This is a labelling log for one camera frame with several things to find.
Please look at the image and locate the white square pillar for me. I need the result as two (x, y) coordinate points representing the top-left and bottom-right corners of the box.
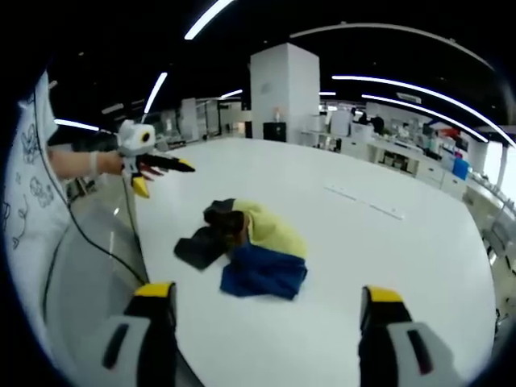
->
(249, 42), (321, 143)

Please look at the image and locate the ceiling light strip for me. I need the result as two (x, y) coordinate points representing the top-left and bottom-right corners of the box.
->
(331, 74), (489, 143)
(53, 118), (101, 132)
(360, 94), (516, 147)
(184, 0), (235, 40)
(144, 72), (169, 116)

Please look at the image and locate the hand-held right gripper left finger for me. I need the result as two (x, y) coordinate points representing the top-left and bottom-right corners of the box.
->
(93, 281), (178, 387)

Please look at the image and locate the person's left hand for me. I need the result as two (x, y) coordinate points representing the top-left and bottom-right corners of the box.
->
(89, 151), (124, 177)

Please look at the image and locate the blue container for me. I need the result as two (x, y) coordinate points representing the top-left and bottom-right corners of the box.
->
(452, 156), (472, 177)

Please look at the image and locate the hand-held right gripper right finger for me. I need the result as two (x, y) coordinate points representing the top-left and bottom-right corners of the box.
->
(358, 285), (464, 387)

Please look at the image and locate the black cabinet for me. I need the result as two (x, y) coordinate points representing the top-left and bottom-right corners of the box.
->
(263, 121), (288, 143)

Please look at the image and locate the person's white printed shirt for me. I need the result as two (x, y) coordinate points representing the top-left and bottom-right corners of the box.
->
(2, 70), (73, 291)

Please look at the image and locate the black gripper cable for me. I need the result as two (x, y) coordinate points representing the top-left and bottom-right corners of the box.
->
(120, 172), (149, 284)

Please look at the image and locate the white workbench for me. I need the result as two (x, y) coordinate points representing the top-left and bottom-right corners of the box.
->
(364, 136), (444, 178)

